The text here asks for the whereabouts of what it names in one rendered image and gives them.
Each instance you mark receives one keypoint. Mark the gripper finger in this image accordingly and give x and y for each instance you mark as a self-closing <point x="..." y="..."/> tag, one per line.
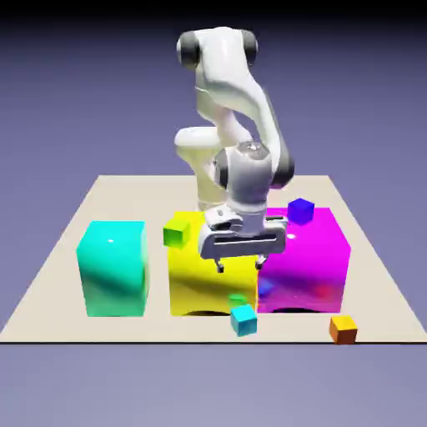
<point x="219" y="265"/>
<point x="261" y="262"/>

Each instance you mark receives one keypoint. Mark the small cyan cube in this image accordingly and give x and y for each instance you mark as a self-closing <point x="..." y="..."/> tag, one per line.
<point x="243" y="320"/>

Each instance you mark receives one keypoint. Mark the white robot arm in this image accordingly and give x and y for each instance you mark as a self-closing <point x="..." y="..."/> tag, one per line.
<point x="230" y="83"/>

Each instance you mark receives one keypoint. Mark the large yellow box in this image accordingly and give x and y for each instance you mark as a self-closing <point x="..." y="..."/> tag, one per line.
<point x="206" y="287"/>

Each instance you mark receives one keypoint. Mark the large cyan box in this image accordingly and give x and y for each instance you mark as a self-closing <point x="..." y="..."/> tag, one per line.
<point x="113" y="267"/>

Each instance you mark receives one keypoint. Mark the large magenta box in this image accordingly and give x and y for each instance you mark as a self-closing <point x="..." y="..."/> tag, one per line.
<point x="307" y="267"/>

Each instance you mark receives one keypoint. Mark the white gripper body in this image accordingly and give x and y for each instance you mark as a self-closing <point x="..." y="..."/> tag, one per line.
<point x="243" y="247"/>

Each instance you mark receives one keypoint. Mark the small orange cube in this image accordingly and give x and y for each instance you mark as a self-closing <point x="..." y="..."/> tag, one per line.
<point x="343" y="329"/>

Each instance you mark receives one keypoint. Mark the small blue cube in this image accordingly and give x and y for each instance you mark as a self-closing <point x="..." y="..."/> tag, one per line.
<point x="300" y="210"/>

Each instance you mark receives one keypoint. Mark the small green cube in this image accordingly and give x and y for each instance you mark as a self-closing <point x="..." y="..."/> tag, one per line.
<point x="176" y="233"/>

